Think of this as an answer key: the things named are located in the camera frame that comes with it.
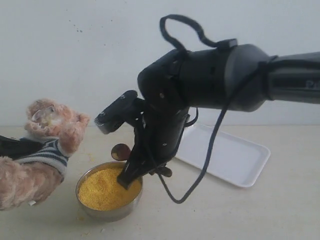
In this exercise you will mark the dark brown wooden spoon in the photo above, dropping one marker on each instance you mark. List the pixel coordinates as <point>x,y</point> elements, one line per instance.
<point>121,152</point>

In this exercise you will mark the white rectangular plastic tray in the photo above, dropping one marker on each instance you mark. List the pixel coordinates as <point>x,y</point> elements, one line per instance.
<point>233,159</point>

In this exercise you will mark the tan teddy bear striped sweater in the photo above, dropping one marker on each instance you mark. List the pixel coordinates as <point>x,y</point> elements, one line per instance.
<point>33,178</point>

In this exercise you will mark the steel bowl of yellow millet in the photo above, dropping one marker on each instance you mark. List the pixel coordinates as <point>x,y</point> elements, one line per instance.
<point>102,197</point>

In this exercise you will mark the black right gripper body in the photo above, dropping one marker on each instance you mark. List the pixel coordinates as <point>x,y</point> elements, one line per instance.
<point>158,134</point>

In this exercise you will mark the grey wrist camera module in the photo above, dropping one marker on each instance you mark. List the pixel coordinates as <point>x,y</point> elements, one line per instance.
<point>113,116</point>

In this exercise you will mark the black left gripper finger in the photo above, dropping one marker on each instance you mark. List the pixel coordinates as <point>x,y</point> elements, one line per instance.
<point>17,148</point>

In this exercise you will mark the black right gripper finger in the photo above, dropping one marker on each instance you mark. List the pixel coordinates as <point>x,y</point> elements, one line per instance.
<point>132,169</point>

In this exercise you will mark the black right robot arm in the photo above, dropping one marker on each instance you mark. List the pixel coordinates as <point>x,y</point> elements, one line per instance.
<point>240,78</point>

